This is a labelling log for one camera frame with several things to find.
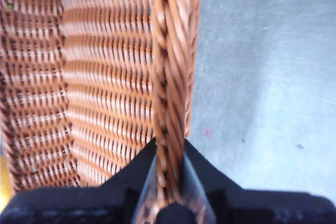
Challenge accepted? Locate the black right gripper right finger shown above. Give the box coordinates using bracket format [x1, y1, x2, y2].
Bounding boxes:
[183, 139, 336, 224]

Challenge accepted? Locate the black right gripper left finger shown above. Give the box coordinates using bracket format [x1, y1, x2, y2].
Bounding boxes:
[7, 138, 158, 224]

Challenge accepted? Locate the brown wicker basket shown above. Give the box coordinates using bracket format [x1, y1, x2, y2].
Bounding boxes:
[0, 0, 203, 205]

